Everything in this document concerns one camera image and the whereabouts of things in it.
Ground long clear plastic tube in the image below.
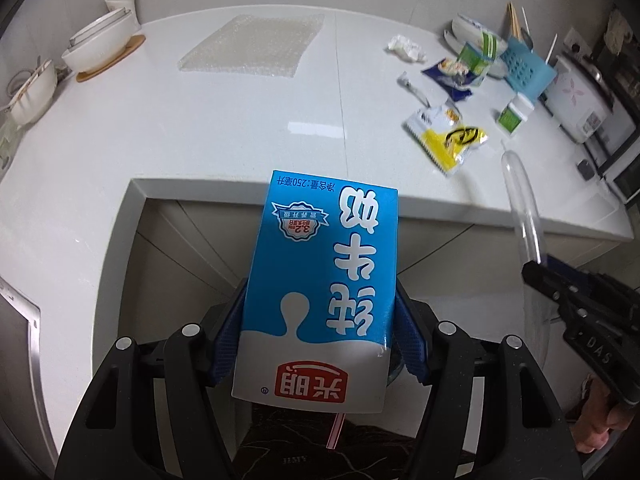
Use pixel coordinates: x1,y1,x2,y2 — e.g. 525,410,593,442
501,150,551,365

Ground blue white milk carton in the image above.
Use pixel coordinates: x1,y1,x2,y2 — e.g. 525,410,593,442
232,170,398,414

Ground yellow white snack wrapper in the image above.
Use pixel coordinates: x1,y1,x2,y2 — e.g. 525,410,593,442
405,104,488,176

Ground white tissue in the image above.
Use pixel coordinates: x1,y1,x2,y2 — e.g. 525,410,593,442
385,35,427,64

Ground clear bubble wrap sheet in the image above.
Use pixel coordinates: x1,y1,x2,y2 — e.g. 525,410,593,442
178,14,324,78

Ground person's right hand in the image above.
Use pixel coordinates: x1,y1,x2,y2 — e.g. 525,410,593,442
572,376,634,454

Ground small dark grey square object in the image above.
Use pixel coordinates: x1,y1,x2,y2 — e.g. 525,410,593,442
576,159,596,181

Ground white rice cooker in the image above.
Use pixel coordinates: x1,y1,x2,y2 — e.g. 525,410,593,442
544,54,614,144

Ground green white pill bottle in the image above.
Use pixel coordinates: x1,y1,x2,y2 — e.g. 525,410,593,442
497,92,535,134

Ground blue plastic utensil holder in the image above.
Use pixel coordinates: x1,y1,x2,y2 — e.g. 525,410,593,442
501,37,558,102

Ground blue snack wrapper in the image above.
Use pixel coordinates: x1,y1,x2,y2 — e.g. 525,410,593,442
422,58,483,102

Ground green small carton box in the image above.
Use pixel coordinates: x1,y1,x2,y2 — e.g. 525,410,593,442
457,32,506,78

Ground small torn white wrapper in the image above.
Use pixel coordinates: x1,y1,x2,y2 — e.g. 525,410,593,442
397,72,431,107

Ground wooden chopsticks in holder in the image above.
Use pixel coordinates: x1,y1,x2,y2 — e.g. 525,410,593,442
506,2,523,41

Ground green patterned glass lid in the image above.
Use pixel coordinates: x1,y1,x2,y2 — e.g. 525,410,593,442
0,110,21,179

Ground white bowl with chopsticks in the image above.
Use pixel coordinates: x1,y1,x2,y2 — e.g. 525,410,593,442
9,60,58,127

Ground round wooden coaster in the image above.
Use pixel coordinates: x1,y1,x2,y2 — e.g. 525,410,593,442
76,35,146,84

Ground stacked white bowls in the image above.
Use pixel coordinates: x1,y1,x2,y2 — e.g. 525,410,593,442
62,9,139,73

